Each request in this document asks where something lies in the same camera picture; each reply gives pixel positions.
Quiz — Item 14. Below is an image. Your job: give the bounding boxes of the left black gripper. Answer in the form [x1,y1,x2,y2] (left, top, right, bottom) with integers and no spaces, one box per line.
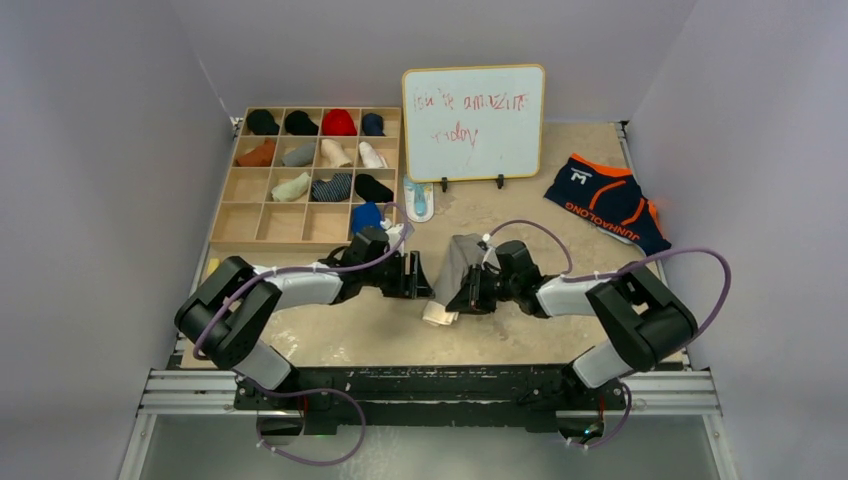
[361,250,433,299]

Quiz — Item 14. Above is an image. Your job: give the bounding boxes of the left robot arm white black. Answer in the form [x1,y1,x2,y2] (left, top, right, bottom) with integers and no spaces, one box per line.
[174,227,434,409]

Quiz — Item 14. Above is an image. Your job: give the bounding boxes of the yellow pink marker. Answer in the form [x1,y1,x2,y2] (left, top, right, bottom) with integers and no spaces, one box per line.
[204,258,220,278]

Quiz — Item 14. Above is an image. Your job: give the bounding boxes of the black rolled garment third row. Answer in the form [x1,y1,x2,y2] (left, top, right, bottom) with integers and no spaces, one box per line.
[353,174,394,203]

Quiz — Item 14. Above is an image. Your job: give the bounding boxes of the red rolled garment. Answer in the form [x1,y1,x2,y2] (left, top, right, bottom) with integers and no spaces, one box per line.
[321,109,358,136]

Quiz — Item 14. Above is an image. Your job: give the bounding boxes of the wooden compartment organizer tray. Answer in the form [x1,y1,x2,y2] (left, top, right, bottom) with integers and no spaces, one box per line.
[209,106,403,251]

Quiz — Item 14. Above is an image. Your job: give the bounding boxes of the navy striped rolled garment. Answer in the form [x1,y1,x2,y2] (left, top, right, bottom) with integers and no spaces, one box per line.
[310,173,353,202]

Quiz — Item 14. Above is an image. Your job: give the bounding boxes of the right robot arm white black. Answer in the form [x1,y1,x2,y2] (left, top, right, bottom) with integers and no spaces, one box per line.
[445,240,698,407]

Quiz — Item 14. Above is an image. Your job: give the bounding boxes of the light green rolled garment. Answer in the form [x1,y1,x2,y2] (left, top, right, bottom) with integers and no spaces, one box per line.
[270,173,312,202]

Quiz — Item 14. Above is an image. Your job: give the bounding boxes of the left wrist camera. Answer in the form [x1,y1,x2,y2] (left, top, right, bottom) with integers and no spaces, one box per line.
[385,223,414,255]

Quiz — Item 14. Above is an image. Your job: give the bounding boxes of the rust orange rolled garment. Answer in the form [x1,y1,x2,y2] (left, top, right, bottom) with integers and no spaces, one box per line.
[235,139,276,167]

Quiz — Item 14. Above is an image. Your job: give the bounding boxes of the white blue whiteboard eraser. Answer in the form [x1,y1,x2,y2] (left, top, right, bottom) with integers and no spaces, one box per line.
[403,175,435,223]

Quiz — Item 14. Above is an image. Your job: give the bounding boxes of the black rolled garment far left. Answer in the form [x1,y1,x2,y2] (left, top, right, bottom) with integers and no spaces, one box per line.
[245,109,280,136]

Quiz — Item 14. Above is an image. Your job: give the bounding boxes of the whiteboard with red writing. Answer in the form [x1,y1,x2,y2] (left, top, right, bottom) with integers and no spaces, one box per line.
[401,64,546,183]

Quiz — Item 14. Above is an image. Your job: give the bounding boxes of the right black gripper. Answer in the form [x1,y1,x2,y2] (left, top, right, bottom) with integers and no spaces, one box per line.
[446,264,518,315]

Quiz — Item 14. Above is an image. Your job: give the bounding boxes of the white rolled garment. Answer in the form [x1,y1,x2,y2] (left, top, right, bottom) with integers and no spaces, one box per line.
[358,141,388,169]

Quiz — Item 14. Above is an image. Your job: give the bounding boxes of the black rolled garment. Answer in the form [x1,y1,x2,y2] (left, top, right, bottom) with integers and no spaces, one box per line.
[245,109,280,136]
[283,110,320,136]

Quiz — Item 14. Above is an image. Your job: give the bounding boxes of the blue rolled garment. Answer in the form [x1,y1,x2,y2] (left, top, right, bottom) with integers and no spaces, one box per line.
[350,202,383,234]

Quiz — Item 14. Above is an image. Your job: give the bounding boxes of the grey underwear cream waistband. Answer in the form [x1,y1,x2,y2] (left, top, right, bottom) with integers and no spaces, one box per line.
[422,233,486,326]

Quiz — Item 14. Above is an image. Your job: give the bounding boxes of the navy orange boxer briefs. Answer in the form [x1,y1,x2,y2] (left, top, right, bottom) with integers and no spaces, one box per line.
[544,154,672,256]

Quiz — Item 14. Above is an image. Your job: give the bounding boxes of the grey rolled garment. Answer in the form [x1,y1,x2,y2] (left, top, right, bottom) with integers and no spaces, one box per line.
[281,141,317,168]

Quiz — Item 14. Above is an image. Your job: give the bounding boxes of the aluminium frame rail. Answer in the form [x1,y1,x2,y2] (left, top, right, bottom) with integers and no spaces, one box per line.
[119,370,739,479]

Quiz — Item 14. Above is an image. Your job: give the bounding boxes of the navy rolled garment top row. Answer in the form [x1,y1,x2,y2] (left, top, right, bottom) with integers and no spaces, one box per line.
[361,112,385,137]

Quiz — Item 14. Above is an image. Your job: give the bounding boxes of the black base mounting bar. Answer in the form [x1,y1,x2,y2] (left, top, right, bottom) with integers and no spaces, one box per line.
[234,364,629,438]

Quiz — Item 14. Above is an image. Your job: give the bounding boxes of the beige rolled garment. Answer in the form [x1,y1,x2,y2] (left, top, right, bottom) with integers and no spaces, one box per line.
[320,138,353,168]

